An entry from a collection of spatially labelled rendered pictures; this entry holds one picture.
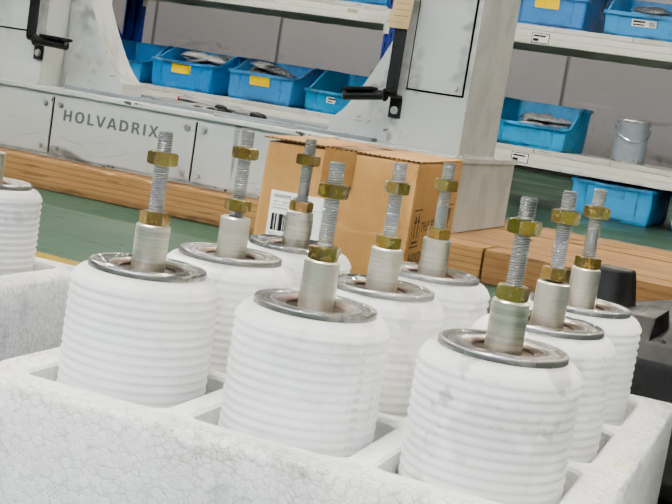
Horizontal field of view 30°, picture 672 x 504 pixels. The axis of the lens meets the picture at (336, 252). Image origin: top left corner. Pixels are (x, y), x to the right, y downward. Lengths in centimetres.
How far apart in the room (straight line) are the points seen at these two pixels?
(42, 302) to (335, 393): 46
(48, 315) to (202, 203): 199
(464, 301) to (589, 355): 17
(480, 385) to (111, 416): 22
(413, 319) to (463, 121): 217
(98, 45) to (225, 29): 694
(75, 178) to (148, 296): 256
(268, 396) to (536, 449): 16
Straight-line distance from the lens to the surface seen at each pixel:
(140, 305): 76
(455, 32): 299
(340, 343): 71
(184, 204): 313
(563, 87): 940
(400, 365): 83
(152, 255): 79
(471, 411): 68
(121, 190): 323
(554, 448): 70
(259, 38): 1033
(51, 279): 113
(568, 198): 82
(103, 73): 356
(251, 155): 89
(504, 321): 70
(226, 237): 89
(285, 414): 72
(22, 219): 113
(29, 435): 77
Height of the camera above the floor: 38
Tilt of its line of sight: 7 degrees down
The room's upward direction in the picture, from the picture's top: 9 degrees clockwise
